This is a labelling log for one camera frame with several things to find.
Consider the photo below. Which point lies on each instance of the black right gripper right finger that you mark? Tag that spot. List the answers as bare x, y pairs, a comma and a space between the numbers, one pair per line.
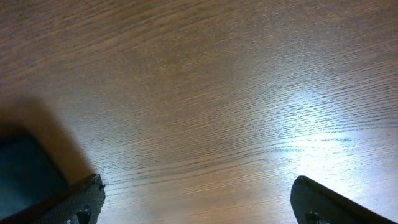
312, 202

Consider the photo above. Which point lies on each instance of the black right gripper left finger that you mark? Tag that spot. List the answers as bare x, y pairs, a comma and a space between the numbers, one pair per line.
80, 203

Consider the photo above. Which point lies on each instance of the dark green t-shirt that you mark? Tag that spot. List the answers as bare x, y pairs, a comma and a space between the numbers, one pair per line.
28, 174

